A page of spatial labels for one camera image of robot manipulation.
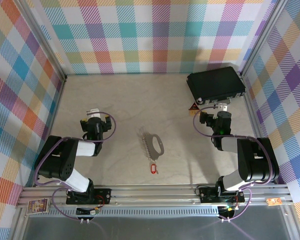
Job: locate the aluminium frame post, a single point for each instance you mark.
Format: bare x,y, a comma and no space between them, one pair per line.
43,42
262,37

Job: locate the black briefcase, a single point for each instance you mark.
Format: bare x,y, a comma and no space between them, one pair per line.
215,82

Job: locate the colourful picture card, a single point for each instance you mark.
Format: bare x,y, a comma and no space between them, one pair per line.
38,206

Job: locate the small orange card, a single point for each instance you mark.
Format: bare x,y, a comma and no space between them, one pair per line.
273,201

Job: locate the silver key holder with rings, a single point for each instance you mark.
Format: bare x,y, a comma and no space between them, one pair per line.
161,147

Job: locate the small black connector board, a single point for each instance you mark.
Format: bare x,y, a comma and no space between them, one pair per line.
226,211
85,212

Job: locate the red key tag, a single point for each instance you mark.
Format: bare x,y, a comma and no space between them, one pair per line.
153,168

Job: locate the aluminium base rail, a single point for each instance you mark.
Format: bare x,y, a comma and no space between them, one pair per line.
152,193

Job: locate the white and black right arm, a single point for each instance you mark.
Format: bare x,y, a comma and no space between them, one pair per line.
255,160

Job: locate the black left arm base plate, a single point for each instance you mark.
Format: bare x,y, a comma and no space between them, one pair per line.
102,195

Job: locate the grey metal sheet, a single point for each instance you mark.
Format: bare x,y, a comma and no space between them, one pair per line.
165,228

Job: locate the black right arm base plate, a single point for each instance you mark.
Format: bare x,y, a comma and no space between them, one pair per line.
207,195

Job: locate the aluminium side rail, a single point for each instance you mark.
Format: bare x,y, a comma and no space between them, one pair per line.
50,130
257,125

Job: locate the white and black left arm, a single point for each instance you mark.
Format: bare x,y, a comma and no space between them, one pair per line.
57,160

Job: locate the wooden block with triangle sign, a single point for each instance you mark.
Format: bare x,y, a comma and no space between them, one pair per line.
193,108

